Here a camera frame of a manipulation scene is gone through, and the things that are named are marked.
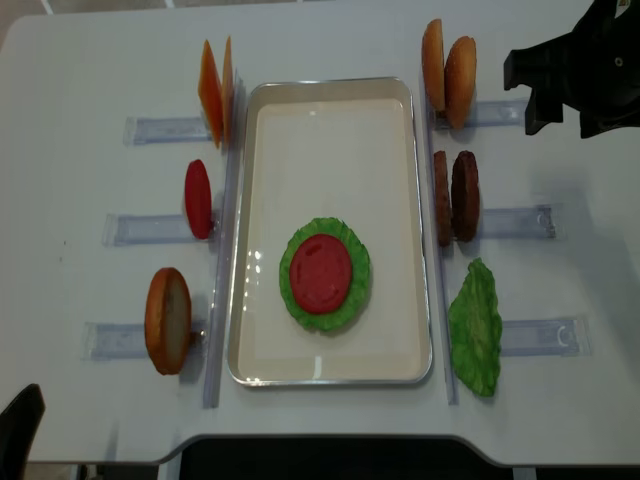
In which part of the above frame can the right dark meat patty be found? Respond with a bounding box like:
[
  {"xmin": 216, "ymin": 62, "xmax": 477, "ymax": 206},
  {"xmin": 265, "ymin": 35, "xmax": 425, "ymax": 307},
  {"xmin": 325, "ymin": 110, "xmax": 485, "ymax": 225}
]
[{"xmin": 451, "ymin": 151, "xmax": 480, "ymax": 242}]

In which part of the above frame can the orange cheese slice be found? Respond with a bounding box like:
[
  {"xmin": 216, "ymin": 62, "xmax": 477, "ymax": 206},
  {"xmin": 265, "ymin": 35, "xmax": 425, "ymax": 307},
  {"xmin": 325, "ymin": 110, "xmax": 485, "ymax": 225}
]
[
  {"xmin": 198, "ymin": 40, "xmax": 224, "ymax": 148},
  {"xmin": 221, "ymin": 37, "xmax": 234, "ymax": 148}
]

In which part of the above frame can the upright bun slice left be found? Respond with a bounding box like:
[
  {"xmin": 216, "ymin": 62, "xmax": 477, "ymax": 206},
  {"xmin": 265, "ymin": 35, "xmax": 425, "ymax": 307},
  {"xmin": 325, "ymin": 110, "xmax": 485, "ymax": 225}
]
[{"xmin": 144, "ymin": 267, "xmax": 192, "ymax": 375}]

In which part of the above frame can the brown meat patty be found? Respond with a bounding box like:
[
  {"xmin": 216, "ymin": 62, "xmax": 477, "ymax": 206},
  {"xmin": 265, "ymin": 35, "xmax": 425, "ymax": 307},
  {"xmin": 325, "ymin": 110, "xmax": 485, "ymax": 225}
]
[{"xmin": 433, "ymin": 151, "xmax": 452, "ymax": 247}]

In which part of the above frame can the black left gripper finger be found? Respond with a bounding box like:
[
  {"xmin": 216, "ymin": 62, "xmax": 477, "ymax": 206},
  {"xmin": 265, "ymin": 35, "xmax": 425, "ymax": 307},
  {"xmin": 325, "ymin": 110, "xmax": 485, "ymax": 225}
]
[{"xmin": 0, "ymin": 384, "xmax": 45, "ymax": 480}]

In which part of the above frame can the left orange cheese slice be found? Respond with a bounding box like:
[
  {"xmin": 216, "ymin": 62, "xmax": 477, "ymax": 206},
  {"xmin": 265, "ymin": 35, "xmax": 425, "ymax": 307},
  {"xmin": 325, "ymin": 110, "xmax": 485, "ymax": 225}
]
[{"xmin": 198, "ymin": 40, "xmax": 224, "ymax": 148}]

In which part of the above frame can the clear holder for tomato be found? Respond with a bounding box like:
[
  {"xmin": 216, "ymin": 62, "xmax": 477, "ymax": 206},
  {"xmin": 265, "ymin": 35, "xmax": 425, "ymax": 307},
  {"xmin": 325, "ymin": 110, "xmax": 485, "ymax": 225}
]
[{"xmin": 102, "ymin": 214, "xmax": 218, "ymax": 247}]

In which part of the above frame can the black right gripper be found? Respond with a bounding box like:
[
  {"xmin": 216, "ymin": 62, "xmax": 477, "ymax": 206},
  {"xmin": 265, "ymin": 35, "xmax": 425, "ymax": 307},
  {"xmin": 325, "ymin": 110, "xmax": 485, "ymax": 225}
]
[{"xmin": 503, "ymin": 1, "xmax": 639, "ymax": 139}]

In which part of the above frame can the silver metal baking tray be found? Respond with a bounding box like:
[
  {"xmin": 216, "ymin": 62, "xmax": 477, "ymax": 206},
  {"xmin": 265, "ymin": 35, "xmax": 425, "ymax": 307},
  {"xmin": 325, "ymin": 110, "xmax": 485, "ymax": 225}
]
[{"xmin": 227, "ymin": 77, "xmax": 432, "ymax": 387}]

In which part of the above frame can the red tomato slice on tray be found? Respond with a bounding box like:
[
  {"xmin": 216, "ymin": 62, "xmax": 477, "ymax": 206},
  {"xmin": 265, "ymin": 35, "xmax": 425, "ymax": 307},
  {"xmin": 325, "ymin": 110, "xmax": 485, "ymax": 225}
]
[{"xmin": 289, "ymin": 234, "xmax": 352, "ymax": 315}]

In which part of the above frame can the upright red tomato slice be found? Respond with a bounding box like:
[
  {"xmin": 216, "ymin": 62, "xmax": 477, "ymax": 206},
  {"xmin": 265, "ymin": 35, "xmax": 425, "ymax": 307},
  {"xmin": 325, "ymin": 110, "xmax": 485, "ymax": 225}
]
[{"xmin": 184, "ymin": 159, "xmax": 213, "ymax": 240}]

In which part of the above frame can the green lettuce leaf on tray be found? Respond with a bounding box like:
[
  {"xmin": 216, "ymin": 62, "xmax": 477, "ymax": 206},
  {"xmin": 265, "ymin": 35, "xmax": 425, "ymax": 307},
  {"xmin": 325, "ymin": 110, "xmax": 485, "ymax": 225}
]
[{"xmin": 279, "ymin": 217, "xmax": 371, "ymax": 332}]

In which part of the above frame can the clear holder for patties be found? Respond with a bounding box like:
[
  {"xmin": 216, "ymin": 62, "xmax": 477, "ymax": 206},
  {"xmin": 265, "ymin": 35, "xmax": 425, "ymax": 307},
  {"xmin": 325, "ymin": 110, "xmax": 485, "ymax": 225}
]
[{"xmin": 472, "ymin": 204, "xmax": 566, "ymax": 240}]

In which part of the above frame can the upright green lettuce leaf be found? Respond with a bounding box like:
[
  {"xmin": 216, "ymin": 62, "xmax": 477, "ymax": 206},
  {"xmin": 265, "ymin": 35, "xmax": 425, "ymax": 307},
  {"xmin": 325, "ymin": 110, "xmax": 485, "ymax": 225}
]
[{"xmin": 448, "ymin": 257, "xmax": 503, "ymax": 398}]

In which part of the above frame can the clear holder for lettuce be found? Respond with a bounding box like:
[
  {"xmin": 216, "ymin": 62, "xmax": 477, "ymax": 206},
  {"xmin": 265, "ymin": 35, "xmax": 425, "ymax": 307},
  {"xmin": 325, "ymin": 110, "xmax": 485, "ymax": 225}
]
[{"xmin": 501, "ymin": 316, "xmax": 591, "ymax": 357}]

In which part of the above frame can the near upright bun half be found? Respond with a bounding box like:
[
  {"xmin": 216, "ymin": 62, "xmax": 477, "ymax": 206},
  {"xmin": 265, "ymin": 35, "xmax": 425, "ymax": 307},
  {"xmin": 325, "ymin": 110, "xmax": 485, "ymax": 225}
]
[{"xmin": 444, "ymin": 36, "xmax": 477, "ymax": 129}]

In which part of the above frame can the clear holder for left bun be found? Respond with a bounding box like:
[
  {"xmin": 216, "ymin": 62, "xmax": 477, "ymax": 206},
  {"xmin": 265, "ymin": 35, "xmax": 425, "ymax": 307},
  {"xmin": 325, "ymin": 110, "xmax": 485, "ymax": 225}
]
[{"xmin": 82, "ymin": 321, "xmax": 208, "ymax": 362}]

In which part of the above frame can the upright bun half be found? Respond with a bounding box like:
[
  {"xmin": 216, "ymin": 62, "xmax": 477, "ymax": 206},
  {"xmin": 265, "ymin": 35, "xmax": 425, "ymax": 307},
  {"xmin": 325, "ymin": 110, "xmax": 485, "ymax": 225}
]
[
  {"xmin": 421, "ymin": 18, "xmax": 445, "ymax": 112},
  {"xmin": 444, "ymin": 36, "xmax": 477, "ymax": 129}
]

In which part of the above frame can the clear holder for cheese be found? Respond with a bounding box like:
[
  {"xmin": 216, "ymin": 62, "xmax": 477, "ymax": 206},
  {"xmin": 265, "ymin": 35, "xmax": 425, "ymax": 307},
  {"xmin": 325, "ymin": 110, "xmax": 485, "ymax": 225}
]
[{"xmin": 123, "ymin": 117, "xmax": 212, "ymax": 146}]

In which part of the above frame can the right orange cheese slice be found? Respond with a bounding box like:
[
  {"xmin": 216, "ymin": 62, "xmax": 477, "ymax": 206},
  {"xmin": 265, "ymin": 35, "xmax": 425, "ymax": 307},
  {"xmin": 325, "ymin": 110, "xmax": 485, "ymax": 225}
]
[{"xmin": 221, "ymin": 37, "xmax": 234, "ymax": 148}]

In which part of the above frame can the dark table base panel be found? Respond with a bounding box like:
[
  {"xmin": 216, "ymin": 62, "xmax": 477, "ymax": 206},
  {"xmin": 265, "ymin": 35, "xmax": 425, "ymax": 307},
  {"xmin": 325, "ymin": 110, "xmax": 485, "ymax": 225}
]
[{"xmin": 180, "ymin": 437, "xmax": 513, "ymax": 479}]

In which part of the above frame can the far upright bun half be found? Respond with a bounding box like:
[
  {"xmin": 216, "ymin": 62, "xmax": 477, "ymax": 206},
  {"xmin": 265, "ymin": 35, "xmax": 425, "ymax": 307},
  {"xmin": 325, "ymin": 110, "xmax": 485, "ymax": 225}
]
[{"xmin": 421, "ymin": 18, "xmax": 445, "ymax": 112}]

